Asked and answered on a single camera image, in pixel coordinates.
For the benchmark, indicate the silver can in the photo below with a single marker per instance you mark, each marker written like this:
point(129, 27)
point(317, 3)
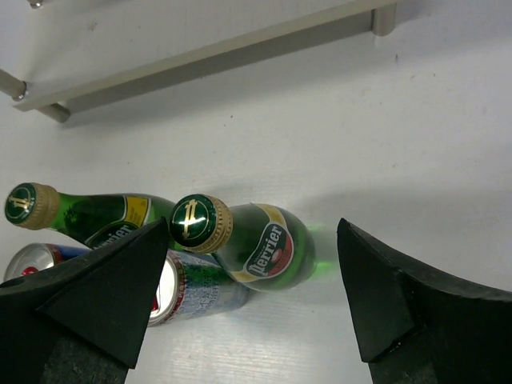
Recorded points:
point(193, 286)
point(40, 256)

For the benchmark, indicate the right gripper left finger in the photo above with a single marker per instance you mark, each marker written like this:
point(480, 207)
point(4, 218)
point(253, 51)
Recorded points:
point(84, 320)

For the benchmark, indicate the white two-tier shelf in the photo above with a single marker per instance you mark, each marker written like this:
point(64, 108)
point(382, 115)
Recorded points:
point(79, 48)

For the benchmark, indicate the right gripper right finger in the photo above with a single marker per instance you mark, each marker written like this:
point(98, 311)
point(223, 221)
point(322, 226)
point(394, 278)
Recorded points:
point(417, 324)

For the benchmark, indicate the green bottle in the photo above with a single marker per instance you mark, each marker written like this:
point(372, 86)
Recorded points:
point(93, 220)
point(263, 247)

